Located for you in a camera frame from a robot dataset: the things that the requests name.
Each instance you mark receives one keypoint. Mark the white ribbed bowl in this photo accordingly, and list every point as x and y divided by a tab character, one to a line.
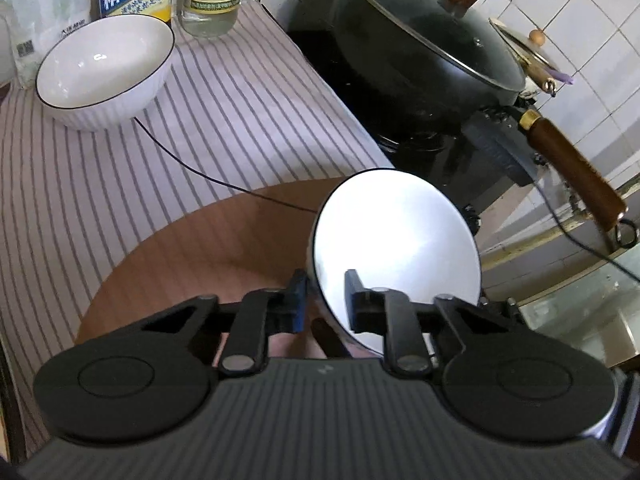
400	232
105	67

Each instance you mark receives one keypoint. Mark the small pot with glass lid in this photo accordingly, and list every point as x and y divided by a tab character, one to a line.
530	55

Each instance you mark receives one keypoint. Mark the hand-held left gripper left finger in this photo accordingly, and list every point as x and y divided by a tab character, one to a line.
299	305

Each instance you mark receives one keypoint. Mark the glass wok lid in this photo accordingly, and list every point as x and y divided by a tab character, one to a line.
430	30

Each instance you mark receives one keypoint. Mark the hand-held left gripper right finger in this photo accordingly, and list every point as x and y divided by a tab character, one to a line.
357	305

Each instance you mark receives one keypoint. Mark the white seasoning bag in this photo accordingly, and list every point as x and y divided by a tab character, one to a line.
45	5

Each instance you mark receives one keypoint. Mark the striped brown tablecloth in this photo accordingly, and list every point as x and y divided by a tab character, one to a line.
75	195

